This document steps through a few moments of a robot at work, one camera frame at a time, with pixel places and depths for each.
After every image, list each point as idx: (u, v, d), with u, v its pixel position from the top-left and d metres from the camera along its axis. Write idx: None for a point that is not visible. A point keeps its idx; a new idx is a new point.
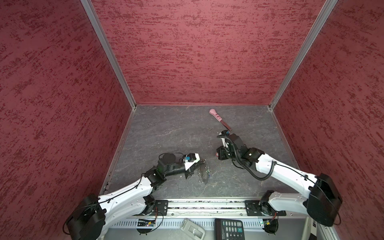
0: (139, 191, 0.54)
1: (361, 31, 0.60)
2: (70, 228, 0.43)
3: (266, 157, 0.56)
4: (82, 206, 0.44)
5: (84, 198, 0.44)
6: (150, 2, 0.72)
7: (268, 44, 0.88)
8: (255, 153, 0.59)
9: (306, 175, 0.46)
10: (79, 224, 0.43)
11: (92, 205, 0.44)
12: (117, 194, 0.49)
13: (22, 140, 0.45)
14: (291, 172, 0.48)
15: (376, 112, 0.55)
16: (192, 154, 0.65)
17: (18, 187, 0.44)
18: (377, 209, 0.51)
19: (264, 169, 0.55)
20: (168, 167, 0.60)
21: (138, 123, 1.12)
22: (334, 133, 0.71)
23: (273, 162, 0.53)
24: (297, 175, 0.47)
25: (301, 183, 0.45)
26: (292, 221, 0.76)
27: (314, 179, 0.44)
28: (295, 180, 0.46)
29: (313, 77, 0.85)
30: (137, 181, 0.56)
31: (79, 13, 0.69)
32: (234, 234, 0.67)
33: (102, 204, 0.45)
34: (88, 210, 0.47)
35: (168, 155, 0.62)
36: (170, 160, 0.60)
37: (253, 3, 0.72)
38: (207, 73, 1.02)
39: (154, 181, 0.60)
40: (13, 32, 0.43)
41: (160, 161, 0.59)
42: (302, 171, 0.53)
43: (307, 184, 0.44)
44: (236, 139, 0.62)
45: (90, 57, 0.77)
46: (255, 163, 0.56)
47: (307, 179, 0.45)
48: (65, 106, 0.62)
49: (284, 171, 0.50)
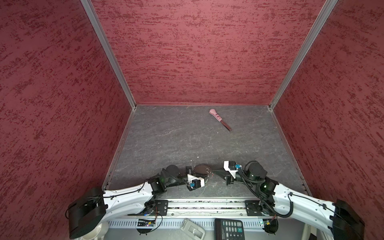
0: (140, 195, 0.55)
1: (361, 31, 0.60)
2: (71, 214, 0.45)
3: (281, 187, 0.58)
4: (88, 196, 0.46)
5: (92, 189, 0.47)
6: (150, 2, 0.72)
7: (268, 44, 0.88)
8: (270, 184, 0.61)
9: (324, 204, 0.48)
10: (79, 214, 0.45)
11: (95, 196, 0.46)
12: (120, 193, 0.51)
13: (22, 140, 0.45)
14: (309, 202, 0.50)
15: (376, 112, 0.55)
16: (197, 181, 0.68)
17: (18, 187, 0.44)
18: (377, 209, 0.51)
19: (281, 200, 0.57)
20: (170, 179, 0.59)
21: (137, 123, 1.12)
22: (334, 133, 0.71)
23: (289, 193, 0.55)
24: (315, 204, 0.49)
25: (322, 213, 0.47)
26: (292, 221, 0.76)
27: (332, 208, 0.46)
28: (315, 210, 0.48)
29: (313, 77, 0.85)
30: (140, 185, 0.58)
31: (79, 13, 0.69)
32: (234, 234, 0.67)
33: (106, 199, 0.47)
34: (90, 201, 0.49)
35: (172, 168, 0.62)
36: (174, 173, 0.60)
37: (253, 3, 0.72)
38: (207, 72, 1.02)
39: (156, 189, 0.61)
40: (13, 32, 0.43)
41: (164, 172, 0.60)
42: (319, 200, 0.50)
43: (329, 213, 0.46)
44: (262, 175, 0.57)
45: (90, 57, 0.77)
46: (272, 195, 0.58)
47: (326, 208, 0.47)
48: (65, 106, 0.62)
49: (302, 201, 0.52)
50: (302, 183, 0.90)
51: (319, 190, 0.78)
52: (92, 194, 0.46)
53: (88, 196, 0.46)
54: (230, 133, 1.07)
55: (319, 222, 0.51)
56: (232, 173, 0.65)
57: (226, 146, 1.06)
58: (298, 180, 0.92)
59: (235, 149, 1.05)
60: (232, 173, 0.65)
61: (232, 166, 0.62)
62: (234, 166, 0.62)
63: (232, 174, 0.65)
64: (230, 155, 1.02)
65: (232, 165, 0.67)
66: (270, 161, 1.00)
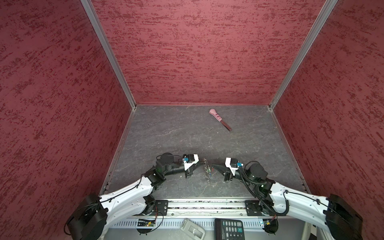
0: (140, 190, 0.54)
1: (361, 31, 0.60)
2: (71, 229, 0.43)
3: (277, 186, 0.59)
4: (84, 205, 0.44)
5: (86, 198, 0.44)
6: (150, 2, 0.72)
7: (268, 44, 0.88)
8: (268, 184, 0.62)
9: (318, 199, 0.49)
10: (80, 224, 0.43)
11: (93, 204, 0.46)
12: (118, 194, 0.49)
13: (22, 140, 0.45)
14: (303, 198, 0.51)
15: (376, 112, 0.55)
16: (190, 155, 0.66)
17: (18, 187, 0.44)
18: (377, 209, 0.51)
19: (278, 199, 0.57)
20: (166, 167, 0.60)
21: (137, 123, 1.12)
22: (334, 133, 0.71)
23: (285, 191, 0.56)
24: (309, 200, 0.50)
25: (316, 208, 0.47)
26: (293, 221, 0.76)
27: (326, 203, 0.47)
28: (309, 206, 0.49)
29: (313, 77, 0.85)
30: (138, 181, 0.57)
31: (79, 13, 0.69)
32: (234, 234, 0.67)
33: (104, 203, 0.45)
34: (88, 210, 0.47)
35: (167, 156, 0.62)
36: (169, 160, 0.60)
37: (253, 3, 0.72)
38: (207, 72, 1.02)
39: (155, 180, 0.60)
40: (13, 32, 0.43)
41: (159, 162, 0.59)
42: (313, 195, 0.50)
43: (322, 208, 0.46)
44: (263, 176, 0.58)
45: (90, 57, 0.77)
46: (269, 195, 0.59)
47: (320, 203, 0.48)
48: (65, 106, 0.62)
49: (296, 198, 0.52)
50: (302, 183, 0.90)
51: (319, 190, 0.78)
52: (88, 203, 0.43)
53: (84, 206, 0.44)
54: (230, 133, 1.07)
55: (316, 218, 0.51)
56: (233, 170, 0.66)
57: (226, 146, 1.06)
58: (298, 180, 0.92)
59: (235, 149, 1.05)
60: (232, 170, 0.65)
61: (234, 163, 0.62)
62: (236, 164, 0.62)
63: (232, 171, 0.65)
64: (230, 155, 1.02)
65: (233, 163, 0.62)
66: (270, 161, 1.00)
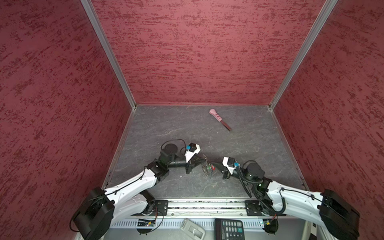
0: (144, 182, 0.54)
1: (361, 31, 0.60)
2: (79, 224, 0.42)
3: (274, 184, 0.60)
4: (89, 199, 0.43)
5: (90, 192, 0.44)
6: (150, 2, 0.72)
7: (268, 44, 0.88)
8: (265, 182, 0.63)
9: (312, 195, 0.49)
10: (87, 219, 0.43)
11: (98, 198, 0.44)
12: (123, 186, 0.49)
13: (22, 140, 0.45)
14: (298, 195, 0.51)
15: (376, 112, 0.55)
16: (192, 144, 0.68)
17: (18, 187, 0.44)
18: (377, 209, 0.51)
19: (275, 197, 0.58)
20: (170, 157, 0.62)
21: (137, 123, 1.12)
22: (334, 133, 0.71)
23: (281, 189, 0.57)
24: (304, 196, 0.50)
25: (311, 204, 0.47)
26: (292, 221, 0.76)
27: (320, 198, 0.47)
28: (304, 202, 0.49)
29: (313, 77, 0.85)
30: (141, 173, 0.57)
31: (79, 13, 0.69)
32: (234, 234, 0.67)
33: (110, 196, 0.45)
34: (95, 204, 0.47)
35: (171, 146, 0.63)
36: (173, 150, 0.62)
37: (253, 3, 0.72)
38: (207, 72, 1.02)
39: (158, 171, 0.60)
40: (13, 32, 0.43)
41: (163, 152, 0.60)
42: (308, 191, 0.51)
43: (316, 204, 0.46)
44: (260, 175, 0.58)
45: (90, 57, 0.77)
46: (267, 193, 0.60)
47: (314, 199, 0.48)
48: (65, 106, 0.62)
49: (291, 195, 0.53)
50: (302, 183, 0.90)
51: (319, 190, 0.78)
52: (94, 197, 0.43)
53: (89, 201, 0.43)
54: (230, 133, 1.07)
55: (313, 215, 0.51)
56: (230, 170, 0.66)
57: (225, 146, 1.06)
58: (298, 181, 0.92)
59: (235, 149, 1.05)
60: (230, 170, 0.66)
61: (231, 163, 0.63)
62: (233, 164, 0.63)
63: (230, 171, 0.66)
64: (230, 155, 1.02)
65: (230, 163, 0.68)
66: (270, 161, 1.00)
